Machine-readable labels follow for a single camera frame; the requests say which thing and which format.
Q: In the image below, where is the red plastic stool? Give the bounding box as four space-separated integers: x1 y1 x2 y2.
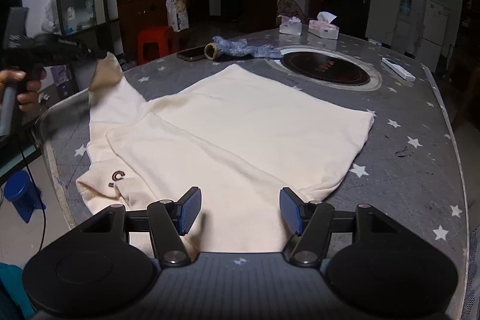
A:
137 26 180 65

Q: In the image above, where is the white paper bag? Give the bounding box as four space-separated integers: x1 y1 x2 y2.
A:
166 0 189 32

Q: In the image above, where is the pink tissue box with tissue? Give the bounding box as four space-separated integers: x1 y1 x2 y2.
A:
308 11 339 40

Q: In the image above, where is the person's left hand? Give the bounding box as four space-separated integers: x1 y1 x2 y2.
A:
0 67 47 112

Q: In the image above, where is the blue plastic bin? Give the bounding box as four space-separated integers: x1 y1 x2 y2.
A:
4 171 46 223

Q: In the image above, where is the black smartphone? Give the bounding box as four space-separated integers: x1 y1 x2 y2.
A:
176 46 206 62

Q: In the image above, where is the water dispenser with blue bottle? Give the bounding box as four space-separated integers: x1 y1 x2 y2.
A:
391 0 413 54

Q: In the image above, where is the pink tissue box left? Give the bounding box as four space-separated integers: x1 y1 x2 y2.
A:
279 15 303 37

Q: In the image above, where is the blue knit work glove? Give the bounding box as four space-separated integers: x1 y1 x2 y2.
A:
204 36 281 60

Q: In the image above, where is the polka dot play tent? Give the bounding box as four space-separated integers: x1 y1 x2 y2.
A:
277 0 305 20

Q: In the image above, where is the white remote control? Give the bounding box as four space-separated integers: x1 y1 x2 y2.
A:
382 57 416 82

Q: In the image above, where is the cream white sweatshirt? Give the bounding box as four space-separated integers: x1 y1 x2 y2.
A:
76 54 374 253

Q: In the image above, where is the white refrigerator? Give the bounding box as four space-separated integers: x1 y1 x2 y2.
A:
415 0 449 73

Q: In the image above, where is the round black induction cooktop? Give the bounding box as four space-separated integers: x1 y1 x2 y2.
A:
268 46 383 92

